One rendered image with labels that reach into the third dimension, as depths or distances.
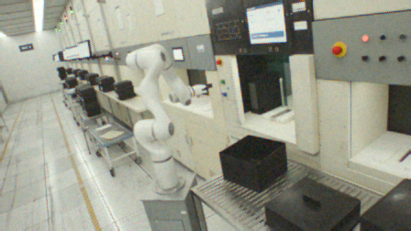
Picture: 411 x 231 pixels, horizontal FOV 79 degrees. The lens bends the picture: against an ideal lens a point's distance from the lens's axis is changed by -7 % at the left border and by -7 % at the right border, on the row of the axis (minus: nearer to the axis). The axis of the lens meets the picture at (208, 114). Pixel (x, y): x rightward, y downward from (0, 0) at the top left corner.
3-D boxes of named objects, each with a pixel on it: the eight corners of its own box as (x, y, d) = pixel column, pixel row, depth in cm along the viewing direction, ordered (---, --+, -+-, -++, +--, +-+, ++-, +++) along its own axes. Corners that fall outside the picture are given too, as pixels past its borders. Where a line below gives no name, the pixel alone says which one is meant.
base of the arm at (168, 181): (149, 194, 153) (140, 167, 147) (160, 177, 171) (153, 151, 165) (179, 194, 148) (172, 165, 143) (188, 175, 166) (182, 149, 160)
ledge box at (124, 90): (115, 99, 417) (110, 82, 409) (132, 93, 429) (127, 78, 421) (119, 102, 391) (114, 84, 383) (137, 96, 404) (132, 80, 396)
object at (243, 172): (251, 158, 173) (248, 134, 168) (288, 169, 153) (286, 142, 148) (222, 179, 156) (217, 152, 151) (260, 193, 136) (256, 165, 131)
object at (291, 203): (263, 223, 116) (261, 199, 112) (305, 192, 130) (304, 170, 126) (320, 261, 92) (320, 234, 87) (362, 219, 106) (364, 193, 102)
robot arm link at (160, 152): (167, 163, 146) (156, 123, 139) (138, 163, 152) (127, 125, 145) (175, 152, 157) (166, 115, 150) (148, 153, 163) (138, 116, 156)
